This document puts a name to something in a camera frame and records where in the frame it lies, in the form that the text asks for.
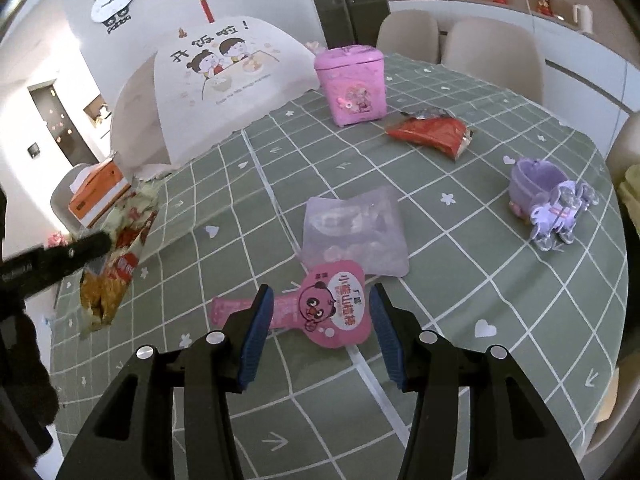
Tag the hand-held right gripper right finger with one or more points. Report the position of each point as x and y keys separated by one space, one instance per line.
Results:
x=387 y=340

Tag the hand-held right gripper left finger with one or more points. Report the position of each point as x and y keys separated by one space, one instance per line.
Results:
x=255 y=340

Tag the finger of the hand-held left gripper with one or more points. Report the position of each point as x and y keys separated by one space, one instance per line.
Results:
x=65 y=257

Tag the yellow red snack packet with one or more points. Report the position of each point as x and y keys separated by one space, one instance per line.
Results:
x=107 y=290

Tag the pink panda wrapper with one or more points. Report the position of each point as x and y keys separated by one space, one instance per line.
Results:
x=330 y=305

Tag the pink mini bin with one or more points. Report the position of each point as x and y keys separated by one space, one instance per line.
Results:
x=350 y=80

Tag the beige chair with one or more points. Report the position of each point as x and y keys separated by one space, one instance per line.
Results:
x=407 y=32
x=627 y=140
x=62 y=195
x=492 y=50

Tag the orange tissue box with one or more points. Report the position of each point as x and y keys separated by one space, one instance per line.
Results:
x=95 y=195

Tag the green checked tablecloth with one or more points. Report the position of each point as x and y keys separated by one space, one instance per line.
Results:
x=450 y=270

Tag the clear plastic bag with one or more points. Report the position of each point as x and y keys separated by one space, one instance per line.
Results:
x=350 y=240

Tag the dark door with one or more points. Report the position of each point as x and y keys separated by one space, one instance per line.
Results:
x=60 y=120

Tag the white printed food cover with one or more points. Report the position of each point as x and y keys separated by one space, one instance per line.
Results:
x=180 y=125

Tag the red packet with gold lining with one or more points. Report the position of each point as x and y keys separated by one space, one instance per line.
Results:
x=430 y=132

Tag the purple carriage toy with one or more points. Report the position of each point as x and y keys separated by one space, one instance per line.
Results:
x=532 y=180

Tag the cream bag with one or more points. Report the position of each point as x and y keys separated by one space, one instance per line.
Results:
x=631 y=185

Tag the white sideboard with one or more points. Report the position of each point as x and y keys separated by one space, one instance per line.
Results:
x=575 y=60

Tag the dark grey tall cabinet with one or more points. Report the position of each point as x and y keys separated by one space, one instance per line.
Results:
x=345 y=0

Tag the white kettle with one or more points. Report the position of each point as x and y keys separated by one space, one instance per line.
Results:
x=582 y=17

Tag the black wall switch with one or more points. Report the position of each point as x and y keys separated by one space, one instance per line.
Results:
x=34 y=149

